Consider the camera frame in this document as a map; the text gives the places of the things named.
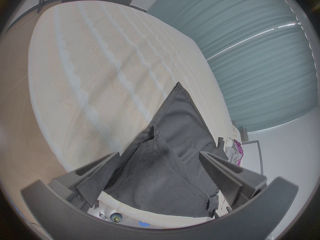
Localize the grey garment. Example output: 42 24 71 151
226 148 242 164

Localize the grey bedside table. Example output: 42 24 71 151
232 120 248 142

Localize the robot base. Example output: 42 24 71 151
87 200 155 228

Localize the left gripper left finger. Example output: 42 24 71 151
49 152 121 209

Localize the purple satin garment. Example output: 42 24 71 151
232 139 245 167

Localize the blue-green curtain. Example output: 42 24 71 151
207 24 320 132
147 0 304 59

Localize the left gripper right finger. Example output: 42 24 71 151
199 151 268 211

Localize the black T-shirt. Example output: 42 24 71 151
104 82 229 218

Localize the bed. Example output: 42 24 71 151
27 0 263 228

